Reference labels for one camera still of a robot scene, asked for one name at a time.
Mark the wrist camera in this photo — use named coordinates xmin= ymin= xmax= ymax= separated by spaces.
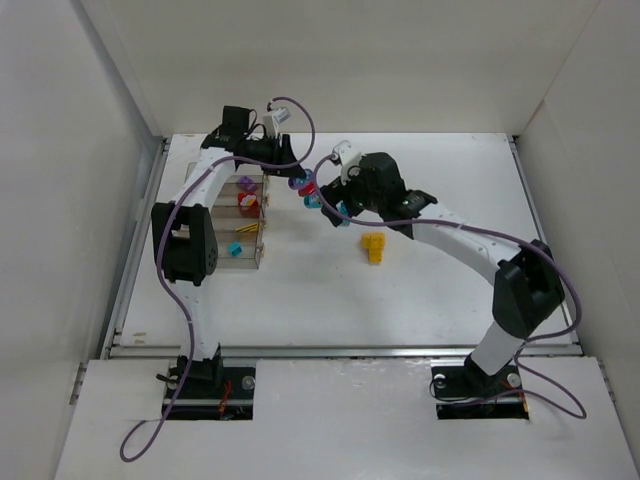
xmin=262 ymin=103 xmax=291 ymax=138
xmin=332 ymin=140 xmax=362 ymax=184

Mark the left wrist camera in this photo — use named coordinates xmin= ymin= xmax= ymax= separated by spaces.
xmin=262 ymin=103 xmax=291 ymax=138

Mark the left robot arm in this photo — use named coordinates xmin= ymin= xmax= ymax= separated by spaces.
xmin=151 ymin=106 xmax=305 ymax=399

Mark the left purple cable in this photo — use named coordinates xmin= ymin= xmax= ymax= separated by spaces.
xmin=119 ymin=95 xmax=316 ymax=461

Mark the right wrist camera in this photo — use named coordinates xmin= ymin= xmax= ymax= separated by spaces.
xmin=332 ymin=140 xmax=362 ymax=184

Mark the yellow lego plate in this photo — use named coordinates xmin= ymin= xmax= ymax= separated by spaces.
xmin=235 ymin=223 xmax=260 ymax=234

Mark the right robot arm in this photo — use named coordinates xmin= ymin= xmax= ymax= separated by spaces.
xmin=318 ymin=143 xmax=565 ymax=396

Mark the red round lego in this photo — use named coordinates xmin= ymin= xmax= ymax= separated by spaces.
xmin=237 ymin=192 xmax=261 ymax=218

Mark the yellow lego figure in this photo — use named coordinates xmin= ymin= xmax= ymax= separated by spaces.
xmin=361 ymin=232 xmax=386 ymax=265

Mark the teal lego brick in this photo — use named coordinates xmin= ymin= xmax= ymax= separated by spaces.
xmin=228 ymin=242 xmax=243 ymax=258

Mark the purple flower lego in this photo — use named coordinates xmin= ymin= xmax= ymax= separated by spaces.
xmin=288 ymin=169 xmax=313 ymax=191

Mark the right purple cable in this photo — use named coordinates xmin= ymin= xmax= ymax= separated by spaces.
xmin=314 ymin=155 xmax=587 ymax=420

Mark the purple lego block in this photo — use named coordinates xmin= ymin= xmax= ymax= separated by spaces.
xmin=236 ymin=176 xmax=258 ymax=193

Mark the purple cable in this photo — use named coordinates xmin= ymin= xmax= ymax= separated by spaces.
xmin=314 ymin=155 xmax=587 ymax=420
xmin=119 ymin=95 xmax=316 ymax=461

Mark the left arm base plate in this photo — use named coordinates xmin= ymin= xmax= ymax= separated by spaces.
xmin=167 ymin=366 xmax=256 ymax=421

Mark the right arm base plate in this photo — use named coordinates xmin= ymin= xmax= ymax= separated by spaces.
xmin=429 ymin=365 xmax=529 ymax=420

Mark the teal base lego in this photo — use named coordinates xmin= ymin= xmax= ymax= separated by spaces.
xmin=337 ymin=202 xmax=350 ymax=227

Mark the red arch lego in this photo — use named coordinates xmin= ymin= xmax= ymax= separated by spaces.
xmin=298 ymin=183 xmax=316 ymax=197

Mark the teal frog lego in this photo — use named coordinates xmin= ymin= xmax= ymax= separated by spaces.
xmin=303 ymin=195 xmax=322 ymax=209

